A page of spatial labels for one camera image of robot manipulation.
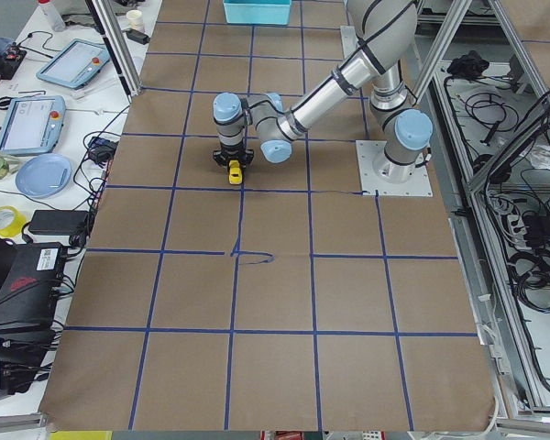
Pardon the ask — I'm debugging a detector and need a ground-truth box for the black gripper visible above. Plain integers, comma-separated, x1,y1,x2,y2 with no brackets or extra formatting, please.
212,144,254,171

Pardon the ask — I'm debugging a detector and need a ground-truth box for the yellow beetle toy car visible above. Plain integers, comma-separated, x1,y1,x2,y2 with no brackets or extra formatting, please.
227,159,244,185

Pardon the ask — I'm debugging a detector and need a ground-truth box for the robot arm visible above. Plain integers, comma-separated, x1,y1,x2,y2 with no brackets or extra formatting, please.
213,0,433,184

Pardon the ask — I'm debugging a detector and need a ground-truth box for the turquoise plastic bin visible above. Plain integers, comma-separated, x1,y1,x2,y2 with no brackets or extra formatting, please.
223,0,292,26

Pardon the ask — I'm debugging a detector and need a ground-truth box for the teach pendant tablet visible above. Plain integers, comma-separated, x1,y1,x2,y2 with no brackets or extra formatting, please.
36,38,110,90
0,95,66,156

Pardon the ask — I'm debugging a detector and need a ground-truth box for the blue plate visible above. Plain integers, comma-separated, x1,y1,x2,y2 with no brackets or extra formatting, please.
15,153,72,199

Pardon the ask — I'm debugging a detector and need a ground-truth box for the black power adapter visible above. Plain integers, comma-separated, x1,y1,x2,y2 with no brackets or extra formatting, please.
27,210,88,236

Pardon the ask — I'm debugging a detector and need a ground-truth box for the yellow tape roll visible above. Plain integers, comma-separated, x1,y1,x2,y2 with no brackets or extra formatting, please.
0,206,27,238

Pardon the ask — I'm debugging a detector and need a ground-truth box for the black red computer box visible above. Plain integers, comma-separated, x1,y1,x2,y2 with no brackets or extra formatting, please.
0,237,68,395

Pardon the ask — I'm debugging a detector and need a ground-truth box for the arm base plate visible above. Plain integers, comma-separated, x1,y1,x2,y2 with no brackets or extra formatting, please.
356,140,433,197

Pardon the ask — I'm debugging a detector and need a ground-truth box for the aluminium frame post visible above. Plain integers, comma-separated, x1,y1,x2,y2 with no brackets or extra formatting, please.
85,0,142,97

